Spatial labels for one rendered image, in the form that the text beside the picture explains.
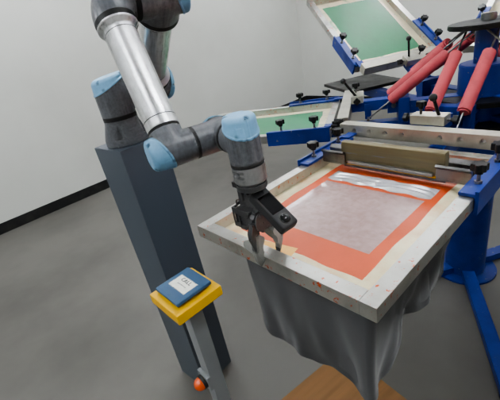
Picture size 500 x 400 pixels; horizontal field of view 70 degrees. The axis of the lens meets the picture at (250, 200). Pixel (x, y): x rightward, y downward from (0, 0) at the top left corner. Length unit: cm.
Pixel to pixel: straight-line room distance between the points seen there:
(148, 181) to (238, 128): 66
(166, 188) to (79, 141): 327
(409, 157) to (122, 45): 87
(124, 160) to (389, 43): 192
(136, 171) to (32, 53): 330
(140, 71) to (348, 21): 211
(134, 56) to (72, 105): 370
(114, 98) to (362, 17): 199
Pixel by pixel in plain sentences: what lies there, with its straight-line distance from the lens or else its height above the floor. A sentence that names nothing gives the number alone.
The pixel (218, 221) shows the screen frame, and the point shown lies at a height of 99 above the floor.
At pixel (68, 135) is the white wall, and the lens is 456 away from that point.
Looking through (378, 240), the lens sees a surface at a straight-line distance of 97.
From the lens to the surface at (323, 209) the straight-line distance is 112.
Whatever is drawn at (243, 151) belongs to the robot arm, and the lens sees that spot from 75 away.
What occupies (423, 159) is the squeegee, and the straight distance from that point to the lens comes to 122.
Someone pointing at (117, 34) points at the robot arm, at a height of 153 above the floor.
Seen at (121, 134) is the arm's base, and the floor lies 124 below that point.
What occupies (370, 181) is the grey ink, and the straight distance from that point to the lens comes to 125.
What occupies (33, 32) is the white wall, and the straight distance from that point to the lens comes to 452.
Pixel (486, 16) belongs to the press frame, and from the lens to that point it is 196.
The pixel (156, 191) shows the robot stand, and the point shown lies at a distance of 136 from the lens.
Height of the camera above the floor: 150
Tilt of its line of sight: 26 degrees down
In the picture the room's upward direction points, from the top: 12 degrees counter-clockwise
